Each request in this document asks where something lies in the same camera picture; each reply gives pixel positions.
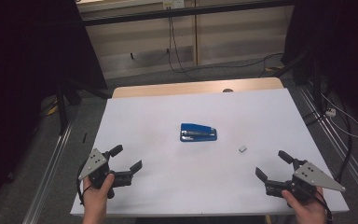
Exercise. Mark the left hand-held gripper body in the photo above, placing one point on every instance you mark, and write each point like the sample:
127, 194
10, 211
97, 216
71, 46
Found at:
98, 170

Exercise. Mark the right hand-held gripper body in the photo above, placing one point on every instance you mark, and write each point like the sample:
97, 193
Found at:
313, 179

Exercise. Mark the blue stapler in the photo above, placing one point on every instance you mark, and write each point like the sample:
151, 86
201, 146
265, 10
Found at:
195, 128

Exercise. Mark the person's left hand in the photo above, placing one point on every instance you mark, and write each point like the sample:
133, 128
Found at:
95, 200

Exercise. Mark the person's right hand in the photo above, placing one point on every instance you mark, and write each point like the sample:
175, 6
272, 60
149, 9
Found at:
306, 213

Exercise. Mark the small black stick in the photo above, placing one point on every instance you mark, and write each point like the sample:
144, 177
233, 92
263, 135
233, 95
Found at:
84, 137

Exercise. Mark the white table sheet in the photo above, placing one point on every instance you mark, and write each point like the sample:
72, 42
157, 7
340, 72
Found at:
167, 186

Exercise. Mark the white power strip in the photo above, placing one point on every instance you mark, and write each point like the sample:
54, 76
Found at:
331, 112

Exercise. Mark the black metal stand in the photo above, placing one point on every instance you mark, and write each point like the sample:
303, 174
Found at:
315, 81
62, 109

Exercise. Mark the black curtain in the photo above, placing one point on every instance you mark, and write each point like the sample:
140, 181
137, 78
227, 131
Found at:
18, 62
338, 37

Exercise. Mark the black horizontal beam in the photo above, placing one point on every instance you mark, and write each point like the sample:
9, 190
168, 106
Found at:
136, 17

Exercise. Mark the aluminium floor rail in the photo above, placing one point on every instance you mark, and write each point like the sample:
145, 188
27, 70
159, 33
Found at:
48, 177
338, 146

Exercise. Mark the white wall socket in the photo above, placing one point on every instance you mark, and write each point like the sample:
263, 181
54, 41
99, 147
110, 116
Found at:
174, 4

